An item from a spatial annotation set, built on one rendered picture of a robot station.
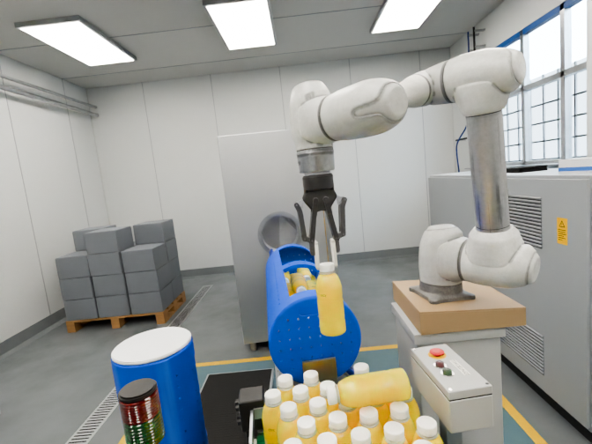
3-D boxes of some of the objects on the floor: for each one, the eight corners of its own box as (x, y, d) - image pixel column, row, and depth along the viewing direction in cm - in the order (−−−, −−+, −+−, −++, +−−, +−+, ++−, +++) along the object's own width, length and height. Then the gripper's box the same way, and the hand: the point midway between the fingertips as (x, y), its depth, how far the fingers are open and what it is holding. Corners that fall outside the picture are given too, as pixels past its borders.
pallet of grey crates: (186, 300, 507) (173, 218, 492) (165, 323, 428) (149, 226, 413) (103, 308, 510) (89, 226, 495) (67, 333, 431) (48, 237, 415)
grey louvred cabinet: (480, 299, 401) (476, 170, 383) (686, 438, 188) (697, 164, 170) (432, 303, 403) (425, 175, 384) (582, 447, 190) (582, 175, 171)
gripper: (346, 170, 91) (354, 259, 94) (282, 177, 90) (292, 268, 93) (354, 169, 83) (362, 266, 87) (284, 177, 82) (295, 276, 85)
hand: (325, 254), depth 89 cm, fingers closed on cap, 4 cm apart
